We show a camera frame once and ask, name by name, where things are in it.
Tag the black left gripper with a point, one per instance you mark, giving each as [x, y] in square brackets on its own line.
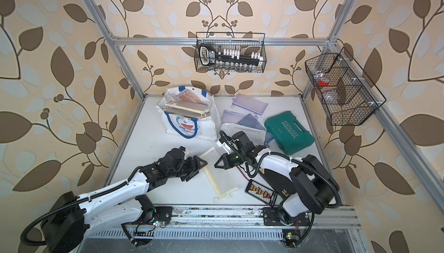
[198, 166]

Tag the black charger board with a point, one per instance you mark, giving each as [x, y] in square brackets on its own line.
[260, 192]

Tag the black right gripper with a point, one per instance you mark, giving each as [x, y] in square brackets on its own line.
[227, 163]

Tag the yellow mesh pouch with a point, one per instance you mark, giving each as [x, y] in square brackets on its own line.
[222, 184]
[187, 109]

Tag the purple mesh pouch near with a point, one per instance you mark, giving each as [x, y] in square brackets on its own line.
[231, 117]

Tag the pink mesh pouch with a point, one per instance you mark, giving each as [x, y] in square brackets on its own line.
[191, 96]

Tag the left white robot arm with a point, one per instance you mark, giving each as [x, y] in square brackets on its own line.
[73, 218]

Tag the green plastic tool case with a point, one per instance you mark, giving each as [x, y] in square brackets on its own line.
[289, 133]

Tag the black wire basket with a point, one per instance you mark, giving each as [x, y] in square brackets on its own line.
[347, 94]
[240, 52]

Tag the black box yellow label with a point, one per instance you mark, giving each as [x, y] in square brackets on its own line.
[280, 183]

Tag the purple mesh pouch far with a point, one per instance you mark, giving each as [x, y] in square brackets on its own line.
[250, 104]

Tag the black wire basket back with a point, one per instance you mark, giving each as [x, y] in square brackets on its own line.
[240, 52]

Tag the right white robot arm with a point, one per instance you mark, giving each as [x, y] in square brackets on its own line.
[304, 184]

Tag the black wire basket right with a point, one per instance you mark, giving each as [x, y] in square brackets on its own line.
[347, 94]

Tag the white Doraemon canvas bag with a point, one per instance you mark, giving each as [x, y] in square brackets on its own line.
[190, 128]

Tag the purple mesh pouch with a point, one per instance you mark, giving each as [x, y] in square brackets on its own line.
[231, 117]
[250, 104]

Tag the aluminium frame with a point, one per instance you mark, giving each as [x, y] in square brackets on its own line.
[416, 160]

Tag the blue-grey mesh pouch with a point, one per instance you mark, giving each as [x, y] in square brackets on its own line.
[251, 122]

